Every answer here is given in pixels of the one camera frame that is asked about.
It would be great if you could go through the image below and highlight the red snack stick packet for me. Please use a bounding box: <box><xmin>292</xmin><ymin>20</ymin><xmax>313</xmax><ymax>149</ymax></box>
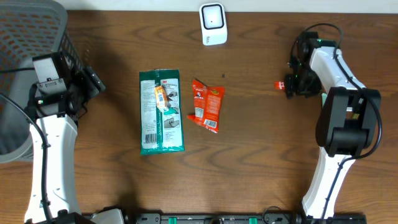
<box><xmin>274</xmin><ymin>81</ymin><xmax>285</xmax><ymax>90</ymax></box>

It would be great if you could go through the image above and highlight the orange snack box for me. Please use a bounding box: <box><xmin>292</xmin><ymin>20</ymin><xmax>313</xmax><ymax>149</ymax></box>
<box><xmin>154</xmin><ymin>85</ymin><xmax>169</xmax><ymax>113</ymax></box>

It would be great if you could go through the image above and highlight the green snack bag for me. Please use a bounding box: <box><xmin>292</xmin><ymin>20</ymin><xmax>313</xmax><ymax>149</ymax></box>
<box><xmin>139</xmin><ymin>69</ymin><xmax>185</xmax><ymax>156</ymax></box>

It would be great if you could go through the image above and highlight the red chips bag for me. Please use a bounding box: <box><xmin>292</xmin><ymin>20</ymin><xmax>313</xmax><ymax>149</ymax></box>
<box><xmin>187</xmin><ymin>79</ymin><xmax>225</xmax><ymax>133</ymax></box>

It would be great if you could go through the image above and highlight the light blue snack packet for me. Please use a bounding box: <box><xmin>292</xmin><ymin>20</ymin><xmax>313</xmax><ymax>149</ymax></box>
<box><xmin>322</xmin><ymin>93</ymin><xmax>327</xmax><ymax>107</ymax></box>

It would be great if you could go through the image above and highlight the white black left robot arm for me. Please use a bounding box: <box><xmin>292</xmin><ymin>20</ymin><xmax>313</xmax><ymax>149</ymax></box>
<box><xmin>24</xmin><ymin>51</ymin><xmax>128</xmax><ymax>223</ymax></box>

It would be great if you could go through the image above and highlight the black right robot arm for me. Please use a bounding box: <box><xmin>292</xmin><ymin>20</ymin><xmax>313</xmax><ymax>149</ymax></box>
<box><xmin>284</xmin><ymin>30</ymin><xmax>382</xmax><ymax>223</ymax></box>

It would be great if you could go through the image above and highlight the white barcode scanner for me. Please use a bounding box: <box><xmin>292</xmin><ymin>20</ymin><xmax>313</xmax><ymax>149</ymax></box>
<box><xmin>199</xmin><ymin>2</ymin><xmax>228</xmax><ymax>46</ymax></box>

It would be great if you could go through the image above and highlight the grey plastic mesh basket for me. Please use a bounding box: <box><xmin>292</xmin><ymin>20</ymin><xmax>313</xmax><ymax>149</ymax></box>
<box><xmin>1</xmin><ymin>0</ymin><xmax>84</xmax><ymax>163</ymax></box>

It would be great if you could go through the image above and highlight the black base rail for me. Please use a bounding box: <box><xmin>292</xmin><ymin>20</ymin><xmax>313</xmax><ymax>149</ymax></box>
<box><xmin>87</xmin><ymin>210</ymin><xmax>367</xmax><ymax>224</ymax></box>

